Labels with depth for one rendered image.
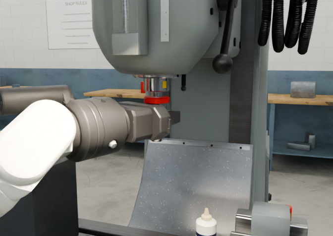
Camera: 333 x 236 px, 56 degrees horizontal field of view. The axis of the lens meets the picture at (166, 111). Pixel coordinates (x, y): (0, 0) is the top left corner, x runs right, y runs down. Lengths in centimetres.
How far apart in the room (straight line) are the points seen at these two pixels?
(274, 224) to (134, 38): 37
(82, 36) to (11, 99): 521
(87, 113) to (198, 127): 56
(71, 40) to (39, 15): 74
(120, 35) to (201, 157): 57
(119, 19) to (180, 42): 9
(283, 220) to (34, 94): 42
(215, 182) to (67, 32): 507
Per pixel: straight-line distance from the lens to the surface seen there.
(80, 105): 44
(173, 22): 47
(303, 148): 430
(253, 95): 91
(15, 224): 73
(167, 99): 56
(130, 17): 45
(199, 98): 93
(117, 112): 46
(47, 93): 45
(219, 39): 64
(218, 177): 92
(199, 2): 49
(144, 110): 49
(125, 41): 45
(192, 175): 93
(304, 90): 423
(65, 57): 579
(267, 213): 57
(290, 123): 481
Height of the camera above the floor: 133
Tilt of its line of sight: 9 degrees down
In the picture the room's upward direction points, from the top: straight up
